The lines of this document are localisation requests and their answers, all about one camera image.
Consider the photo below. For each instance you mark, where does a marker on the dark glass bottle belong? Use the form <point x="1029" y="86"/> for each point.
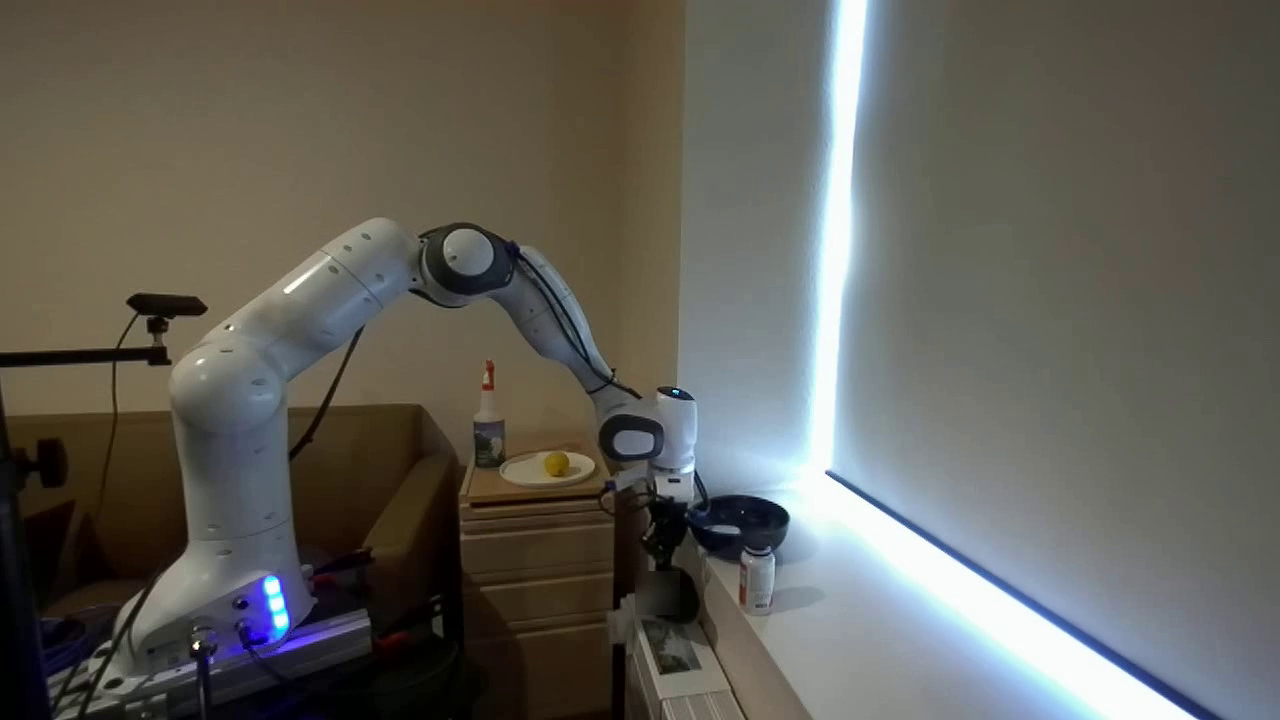
<point x="490" y="433"/>

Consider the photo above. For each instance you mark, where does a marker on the large open cardboard box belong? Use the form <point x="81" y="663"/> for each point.
<point x="373" y="483"/>

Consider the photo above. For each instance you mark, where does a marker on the white plate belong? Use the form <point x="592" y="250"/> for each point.
<point x="527" y="469"/>

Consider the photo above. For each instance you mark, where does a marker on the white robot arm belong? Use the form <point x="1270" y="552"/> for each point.
<point x="242" y="425"/>

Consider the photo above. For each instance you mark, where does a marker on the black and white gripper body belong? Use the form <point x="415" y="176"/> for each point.
<point x="672" y="490"/>

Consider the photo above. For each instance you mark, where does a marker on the grey roller blind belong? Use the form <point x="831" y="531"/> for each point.
<point x="1067" y="334"/>

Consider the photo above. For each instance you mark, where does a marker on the small white can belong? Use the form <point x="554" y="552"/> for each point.
<point x="758" y="578"/>

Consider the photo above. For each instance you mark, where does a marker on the black cloth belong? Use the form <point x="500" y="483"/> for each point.
<point x="672" y="584"/>

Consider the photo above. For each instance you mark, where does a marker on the yellow lemon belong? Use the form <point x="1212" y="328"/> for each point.
<point x="558" y="466"/>

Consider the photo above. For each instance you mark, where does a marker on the black camera on boom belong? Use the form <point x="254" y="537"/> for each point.
<point x="167" y="304"/>

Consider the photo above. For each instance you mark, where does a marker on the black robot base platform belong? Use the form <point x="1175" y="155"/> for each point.
<point x="203" y="666"/>

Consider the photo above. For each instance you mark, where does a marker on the light wooden drawer cabinet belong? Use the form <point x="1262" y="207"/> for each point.
<point x="540" y="584"/>

